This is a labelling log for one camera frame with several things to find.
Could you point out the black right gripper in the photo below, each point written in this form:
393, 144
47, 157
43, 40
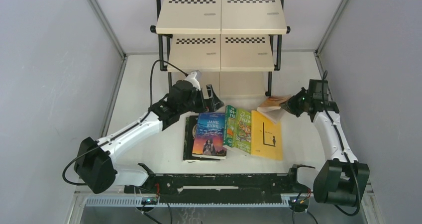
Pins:
289, 105

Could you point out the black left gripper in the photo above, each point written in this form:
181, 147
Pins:
213, 103

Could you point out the orange paperback book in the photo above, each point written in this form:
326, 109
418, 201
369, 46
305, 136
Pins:
272, 109

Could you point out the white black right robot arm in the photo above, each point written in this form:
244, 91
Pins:
342, 179

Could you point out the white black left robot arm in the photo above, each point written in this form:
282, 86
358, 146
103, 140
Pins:
96, 163

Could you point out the dark green treehouse book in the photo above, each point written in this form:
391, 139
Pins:
229, 129

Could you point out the dark black-green book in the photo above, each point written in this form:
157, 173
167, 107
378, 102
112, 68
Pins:
189, 138

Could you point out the Jane Eyre blue book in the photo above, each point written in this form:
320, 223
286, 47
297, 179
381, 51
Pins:
208, 142

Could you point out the yellow book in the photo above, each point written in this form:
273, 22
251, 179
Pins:
266, 137

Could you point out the light green treehouse book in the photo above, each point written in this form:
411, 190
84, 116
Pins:
242, 132

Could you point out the cream three-tier shelf rack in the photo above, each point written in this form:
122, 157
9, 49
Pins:
236, 43

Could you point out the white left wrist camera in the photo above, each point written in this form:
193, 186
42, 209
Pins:
194, 77

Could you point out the black mounting base rail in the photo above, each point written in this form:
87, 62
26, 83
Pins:
222, 189

